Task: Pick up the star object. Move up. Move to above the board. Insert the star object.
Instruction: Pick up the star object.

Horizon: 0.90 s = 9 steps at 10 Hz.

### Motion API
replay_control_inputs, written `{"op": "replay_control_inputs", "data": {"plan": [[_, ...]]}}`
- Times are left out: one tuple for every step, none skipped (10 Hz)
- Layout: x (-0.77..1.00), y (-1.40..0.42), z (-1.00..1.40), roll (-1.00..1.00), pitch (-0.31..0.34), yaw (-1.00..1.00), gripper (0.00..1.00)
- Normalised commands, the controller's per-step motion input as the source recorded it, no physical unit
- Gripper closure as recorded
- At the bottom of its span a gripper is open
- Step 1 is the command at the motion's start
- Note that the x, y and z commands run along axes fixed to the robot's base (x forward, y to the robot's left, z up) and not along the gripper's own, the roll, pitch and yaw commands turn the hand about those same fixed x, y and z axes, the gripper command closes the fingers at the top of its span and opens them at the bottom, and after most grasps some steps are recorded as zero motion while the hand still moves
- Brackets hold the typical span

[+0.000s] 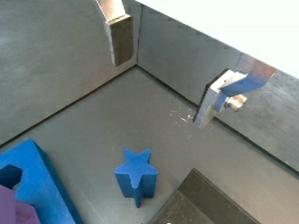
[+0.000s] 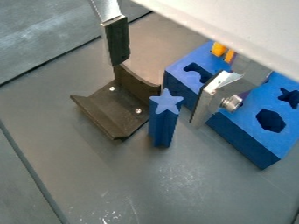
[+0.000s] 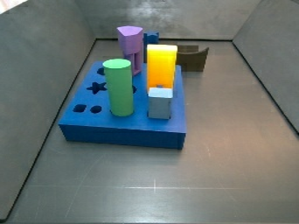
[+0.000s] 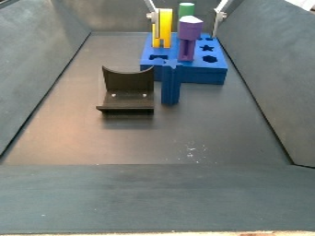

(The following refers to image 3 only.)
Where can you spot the light blue square block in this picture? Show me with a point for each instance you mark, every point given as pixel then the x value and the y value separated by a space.
pixel 159 102

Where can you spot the dark blue star block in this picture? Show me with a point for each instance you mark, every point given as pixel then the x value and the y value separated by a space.
pixel 151 39

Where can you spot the purple pentagon block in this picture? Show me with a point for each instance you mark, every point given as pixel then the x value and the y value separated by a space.
pixel 129 38

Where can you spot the dark curved holder stand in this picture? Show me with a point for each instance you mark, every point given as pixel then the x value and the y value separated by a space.
pixel 191 58

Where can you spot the yellow arch block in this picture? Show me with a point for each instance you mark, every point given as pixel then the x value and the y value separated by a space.
pixel 160 65

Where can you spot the blue shape sorter board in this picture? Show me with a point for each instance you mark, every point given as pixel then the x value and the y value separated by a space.
pixel 88 122

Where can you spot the green cylinder block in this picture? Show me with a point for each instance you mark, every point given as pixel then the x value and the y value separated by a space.
pixel 119 86

